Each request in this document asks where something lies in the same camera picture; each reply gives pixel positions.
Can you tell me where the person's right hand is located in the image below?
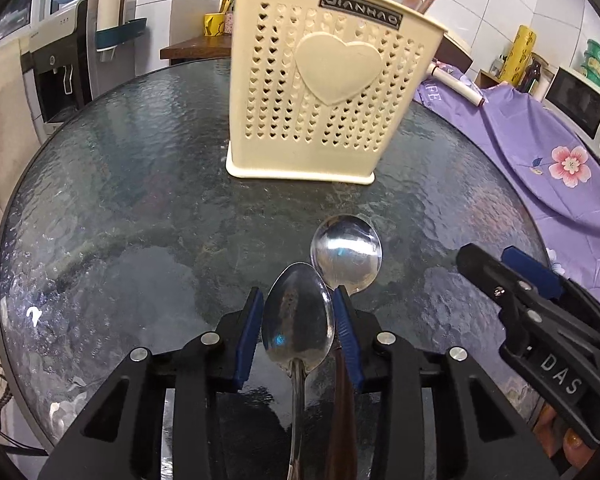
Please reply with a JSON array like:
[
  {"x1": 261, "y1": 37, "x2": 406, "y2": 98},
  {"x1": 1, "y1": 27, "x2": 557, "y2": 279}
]
[{"x1": 532, "y1": 405, "x2": 600, "y2": 480}]

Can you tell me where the white microwave oven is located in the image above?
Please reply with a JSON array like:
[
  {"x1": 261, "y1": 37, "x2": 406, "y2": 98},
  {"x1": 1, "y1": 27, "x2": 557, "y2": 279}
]
[{"x1": 545, "y1": 65, "x2": 600, "y2": 161}]

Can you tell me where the yellow wrap roll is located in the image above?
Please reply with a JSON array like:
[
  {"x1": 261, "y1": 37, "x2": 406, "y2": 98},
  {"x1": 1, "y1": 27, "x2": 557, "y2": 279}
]
[{"x1": 500, "y1": 25, "x2": 536, "y2": 86}]

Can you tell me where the purple floral cloth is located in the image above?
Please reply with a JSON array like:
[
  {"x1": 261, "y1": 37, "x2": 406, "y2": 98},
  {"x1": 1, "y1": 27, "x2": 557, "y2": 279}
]
[{"x1": 415, "y1": 60, "x2": 600, "y2": 321}]

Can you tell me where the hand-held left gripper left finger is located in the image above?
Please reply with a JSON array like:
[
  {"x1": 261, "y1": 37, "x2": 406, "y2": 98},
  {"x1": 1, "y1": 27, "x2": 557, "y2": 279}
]
[{"x1": 37, "y1": 287, "x2": 265, "y2": 480}]

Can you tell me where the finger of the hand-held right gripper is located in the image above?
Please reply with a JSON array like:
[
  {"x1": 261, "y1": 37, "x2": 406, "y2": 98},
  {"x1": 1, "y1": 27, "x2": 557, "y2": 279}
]
[
  {"x1": 500, "y1": 246, "x2": 563, "y2": 301},
  {"x1": 455, "y1": 243, "x2": 536, "y2": 311}
]

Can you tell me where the green cup holder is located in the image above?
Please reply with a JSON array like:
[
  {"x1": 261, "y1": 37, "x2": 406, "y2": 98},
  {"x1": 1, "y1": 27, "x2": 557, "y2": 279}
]
[{"x1": 95, "y1": 17, "x2": 148, "y2": 61}]

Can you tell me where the cream plastic utensil holder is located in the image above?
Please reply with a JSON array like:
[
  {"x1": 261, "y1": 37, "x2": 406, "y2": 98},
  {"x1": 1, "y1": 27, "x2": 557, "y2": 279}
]
[{"x1": 226, "y1": 0, "x2": 446, "y2": 186}]

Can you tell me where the grey water dispenser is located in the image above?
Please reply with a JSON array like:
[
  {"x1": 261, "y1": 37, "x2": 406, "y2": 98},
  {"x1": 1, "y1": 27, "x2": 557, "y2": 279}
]
[{"x1": 20, "y1": 0, "x2": 101, "y2": 126}]

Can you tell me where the white pan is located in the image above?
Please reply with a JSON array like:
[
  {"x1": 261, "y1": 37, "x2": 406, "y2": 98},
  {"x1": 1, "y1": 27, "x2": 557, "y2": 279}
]
[{"x1": 427, "y1": 62, "x2": 486, "y2": 108}]

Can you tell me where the stack of green cups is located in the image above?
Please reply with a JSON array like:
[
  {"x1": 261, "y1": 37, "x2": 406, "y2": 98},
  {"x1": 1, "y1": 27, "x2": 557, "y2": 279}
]
[{"x1": 580, "y1": 39, "x2": 600, "y2": 86}]

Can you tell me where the dark brown glass bottle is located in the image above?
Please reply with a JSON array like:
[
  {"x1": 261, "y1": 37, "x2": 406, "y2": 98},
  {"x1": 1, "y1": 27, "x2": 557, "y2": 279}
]
[{"x1": 522, "y1": 60, "x2": 541, "y2": 93}]

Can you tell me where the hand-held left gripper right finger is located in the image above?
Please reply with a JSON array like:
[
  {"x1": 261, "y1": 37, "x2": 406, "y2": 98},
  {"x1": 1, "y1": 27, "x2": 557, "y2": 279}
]
[{"x1": 332, "y1": 286, "x2": 568, "y2": 480}]

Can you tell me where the beige hanging cloth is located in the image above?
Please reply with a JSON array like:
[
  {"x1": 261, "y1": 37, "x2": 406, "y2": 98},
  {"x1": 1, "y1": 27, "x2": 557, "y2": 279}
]
[{"x1": 0, "y1": 40, "x2": 46, "y2": 241}]

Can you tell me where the white brown rice cooker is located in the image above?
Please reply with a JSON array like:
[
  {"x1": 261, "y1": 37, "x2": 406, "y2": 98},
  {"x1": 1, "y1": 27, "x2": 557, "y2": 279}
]
[{"x1": 382, "y1": 0, "x2": 475, "y2": 75}]

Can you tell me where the yellow mug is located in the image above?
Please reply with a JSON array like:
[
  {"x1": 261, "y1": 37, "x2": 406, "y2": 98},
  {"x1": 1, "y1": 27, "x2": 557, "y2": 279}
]
[{"x1": 203, "y1": 12, "x2": 231, "y2": 38}]

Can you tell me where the black cable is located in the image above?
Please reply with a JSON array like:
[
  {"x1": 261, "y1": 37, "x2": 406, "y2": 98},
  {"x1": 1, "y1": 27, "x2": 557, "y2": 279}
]
[{"x1": 0, "y1": 355, "x2": 48, "y2": 461}]

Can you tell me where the dark wooden counter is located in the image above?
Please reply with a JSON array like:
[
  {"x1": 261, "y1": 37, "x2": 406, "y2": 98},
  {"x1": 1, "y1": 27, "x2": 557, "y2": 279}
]
[{"x1": 160, "y1": 35, "x2": 231, "y2": 63}]

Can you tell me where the oval metal spoon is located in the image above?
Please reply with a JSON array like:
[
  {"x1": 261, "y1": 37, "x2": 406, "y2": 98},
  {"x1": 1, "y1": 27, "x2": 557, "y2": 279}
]
[{"x1": 261, "y1": 262, "x2": 336, "y2": 480}]

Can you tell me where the white paper cup stack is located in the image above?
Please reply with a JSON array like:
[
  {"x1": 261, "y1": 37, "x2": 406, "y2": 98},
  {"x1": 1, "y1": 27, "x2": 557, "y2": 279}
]
[{"x1": 97, "y1": 0, "x2": 131, "y2": 28}]

